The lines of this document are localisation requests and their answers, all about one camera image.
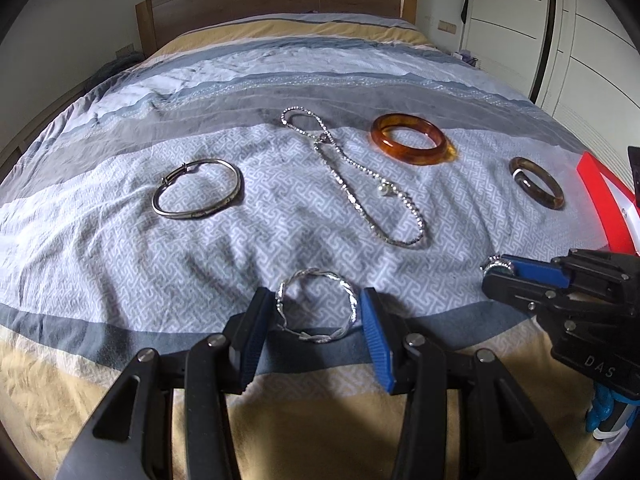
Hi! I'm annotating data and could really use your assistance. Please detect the small twisted silver bangle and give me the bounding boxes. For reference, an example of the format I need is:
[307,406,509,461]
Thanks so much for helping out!
[276,268,359,344]

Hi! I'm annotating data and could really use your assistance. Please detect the silver ring with setting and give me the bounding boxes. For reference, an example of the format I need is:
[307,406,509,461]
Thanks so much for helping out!
[479,253,516,278]

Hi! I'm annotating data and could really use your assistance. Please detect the red jewelry box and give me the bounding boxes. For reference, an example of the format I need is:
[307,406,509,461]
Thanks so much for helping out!
[577,152,639,256]

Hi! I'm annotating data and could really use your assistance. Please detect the dark brown jade bangle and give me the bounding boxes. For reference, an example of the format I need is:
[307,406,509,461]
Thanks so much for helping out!
[509,157,565,210]

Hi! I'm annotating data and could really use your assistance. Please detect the striped bed quilt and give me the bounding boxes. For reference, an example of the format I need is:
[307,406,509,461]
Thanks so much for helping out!
[1,15,606,479]

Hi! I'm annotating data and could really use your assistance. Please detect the amber orange bangle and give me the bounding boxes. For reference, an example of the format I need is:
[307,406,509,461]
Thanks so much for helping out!
[370,113,457,166]

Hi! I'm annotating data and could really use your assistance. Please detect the thin silver bangle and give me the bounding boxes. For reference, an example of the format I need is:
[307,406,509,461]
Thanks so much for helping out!
[151,157,244,220]

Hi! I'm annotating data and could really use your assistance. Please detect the white wardrobe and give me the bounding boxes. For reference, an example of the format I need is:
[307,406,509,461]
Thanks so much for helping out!
[461,0,639,185]

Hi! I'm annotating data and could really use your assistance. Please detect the silver bead necklace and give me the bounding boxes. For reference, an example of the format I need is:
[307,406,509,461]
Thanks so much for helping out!
[280,105,428,250]

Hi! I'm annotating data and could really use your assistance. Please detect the wall switch plate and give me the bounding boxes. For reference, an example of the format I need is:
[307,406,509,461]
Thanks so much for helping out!
[437,20,457,35]

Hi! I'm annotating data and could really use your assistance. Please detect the wooden bed side rail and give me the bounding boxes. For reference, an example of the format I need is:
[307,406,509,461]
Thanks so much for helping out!
[0,81,86,180]

